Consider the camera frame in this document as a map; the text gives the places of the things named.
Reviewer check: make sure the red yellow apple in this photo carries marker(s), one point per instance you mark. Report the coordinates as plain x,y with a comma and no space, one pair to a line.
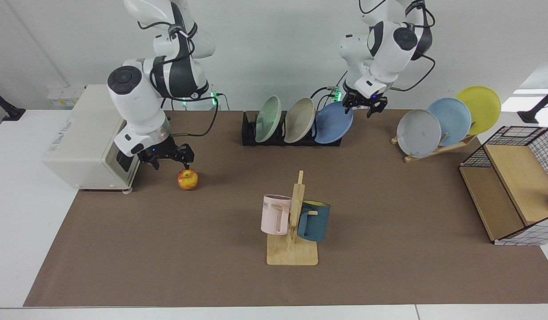
187,179

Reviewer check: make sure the beige plate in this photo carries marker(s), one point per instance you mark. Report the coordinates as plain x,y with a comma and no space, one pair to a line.
299,121

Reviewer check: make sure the grey plate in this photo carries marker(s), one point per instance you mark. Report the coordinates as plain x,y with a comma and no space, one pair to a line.
418,134

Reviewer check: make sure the black dish rack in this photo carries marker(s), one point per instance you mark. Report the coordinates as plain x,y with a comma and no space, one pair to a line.
248,133

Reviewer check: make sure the wooden plate stand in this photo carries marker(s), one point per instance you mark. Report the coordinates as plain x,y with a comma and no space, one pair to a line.
427,153

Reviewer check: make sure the pale green plate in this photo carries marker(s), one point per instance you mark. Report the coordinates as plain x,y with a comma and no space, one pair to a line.
268,120

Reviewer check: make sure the light blue plate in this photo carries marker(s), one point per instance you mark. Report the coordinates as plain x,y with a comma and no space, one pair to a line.
454,120

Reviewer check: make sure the yellow plate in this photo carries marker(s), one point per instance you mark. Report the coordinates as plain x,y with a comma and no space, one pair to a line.
478,106

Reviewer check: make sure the pale toaster oven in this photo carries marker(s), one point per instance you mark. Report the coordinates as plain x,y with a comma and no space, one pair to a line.
78,146

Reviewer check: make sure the brown table cloth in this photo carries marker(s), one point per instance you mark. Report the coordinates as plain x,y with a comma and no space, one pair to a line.
189,249

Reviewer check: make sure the pink cup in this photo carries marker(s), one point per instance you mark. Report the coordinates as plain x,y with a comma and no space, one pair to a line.
274,218

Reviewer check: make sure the white socket box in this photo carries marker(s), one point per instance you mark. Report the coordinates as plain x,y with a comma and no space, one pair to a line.
60,98

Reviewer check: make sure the dark teal cup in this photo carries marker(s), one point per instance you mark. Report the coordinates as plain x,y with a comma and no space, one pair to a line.
316,224

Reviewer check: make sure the wooden cup stand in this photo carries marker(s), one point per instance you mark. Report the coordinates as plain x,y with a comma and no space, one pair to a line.
296,253

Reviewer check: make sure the black clamp stand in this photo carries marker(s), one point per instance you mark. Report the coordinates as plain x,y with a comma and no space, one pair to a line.
529,116
9,113

